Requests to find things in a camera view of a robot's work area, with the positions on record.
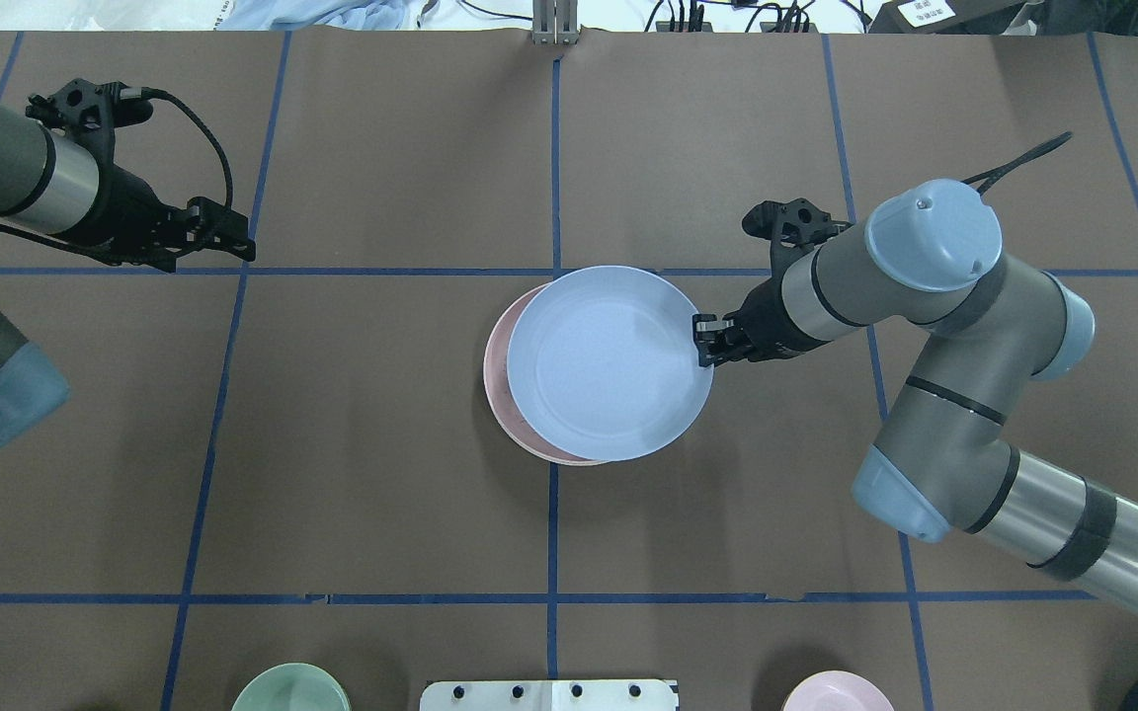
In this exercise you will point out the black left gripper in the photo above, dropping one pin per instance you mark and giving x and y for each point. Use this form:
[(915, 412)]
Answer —
[(124, 209)]

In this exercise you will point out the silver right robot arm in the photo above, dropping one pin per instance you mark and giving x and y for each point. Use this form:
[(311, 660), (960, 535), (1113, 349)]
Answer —
[(934, 256)]

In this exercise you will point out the blue plate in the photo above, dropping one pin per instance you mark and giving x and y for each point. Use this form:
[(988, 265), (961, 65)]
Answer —
[(602, 365)]

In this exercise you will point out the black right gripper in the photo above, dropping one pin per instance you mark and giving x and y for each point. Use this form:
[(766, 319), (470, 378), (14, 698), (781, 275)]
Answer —
[(770, 318)]

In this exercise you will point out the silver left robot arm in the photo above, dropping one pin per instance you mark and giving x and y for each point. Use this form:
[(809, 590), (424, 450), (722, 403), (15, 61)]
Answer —
[(63, 190)]

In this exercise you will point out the pink bowl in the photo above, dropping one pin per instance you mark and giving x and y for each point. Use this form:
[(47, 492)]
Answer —
[(836, 690)]

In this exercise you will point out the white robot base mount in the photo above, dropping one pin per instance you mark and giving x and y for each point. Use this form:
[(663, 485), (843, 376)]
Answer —
[(552, 694)]

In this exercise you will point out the light blue shirt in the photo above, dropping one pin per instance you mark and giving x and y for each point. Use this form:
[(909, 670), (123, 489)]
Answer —
[(361, 16)]

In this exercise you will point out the aluminium frame post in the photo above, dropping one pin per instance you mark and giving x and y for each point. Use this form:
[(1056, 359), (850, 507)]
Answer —
[(555, 22)]

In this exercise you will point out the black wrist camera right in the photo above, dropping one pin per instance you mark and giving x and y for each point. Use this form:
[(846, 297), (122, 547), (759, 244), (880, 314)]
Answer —
[(794, 229)]

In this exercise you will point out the green bowl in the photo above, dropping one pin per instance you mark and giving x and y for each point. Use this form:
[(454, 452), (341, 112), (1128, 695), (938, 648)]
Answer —
[(293, 686)]

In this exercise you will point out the pink plate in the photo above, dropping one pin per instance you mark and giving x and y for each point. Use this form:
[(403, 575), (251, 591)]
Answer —
[(495, 379)]

